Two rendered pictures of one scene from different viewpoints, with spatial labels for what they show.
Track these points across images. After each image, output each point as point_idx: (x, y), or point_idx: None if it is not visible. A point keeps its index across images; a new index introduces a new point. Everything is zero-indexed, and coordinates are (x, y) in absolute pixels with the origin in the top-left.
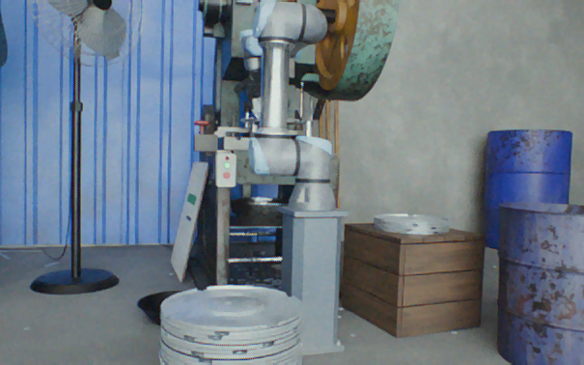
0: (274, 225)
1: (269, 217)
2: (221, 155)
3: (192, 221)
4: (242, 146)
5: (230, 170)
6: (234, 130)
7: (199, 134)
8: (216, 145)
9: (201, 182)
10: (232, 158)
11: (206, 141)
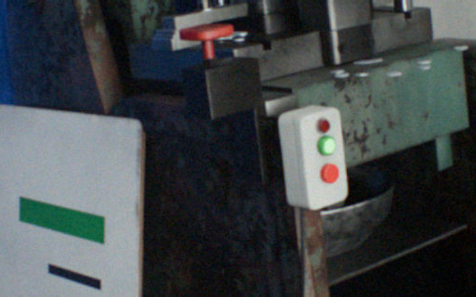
0: (375, 254)
1: (357, 237)
2: (309, 122)
3: (119, 290)
4: (279, 65)
5: (332, 156)
6: (214, 19)
7: (215, 70)
8: (260, 87)
9: (116, 175)
10: (332, 123)
11: (233, 84)
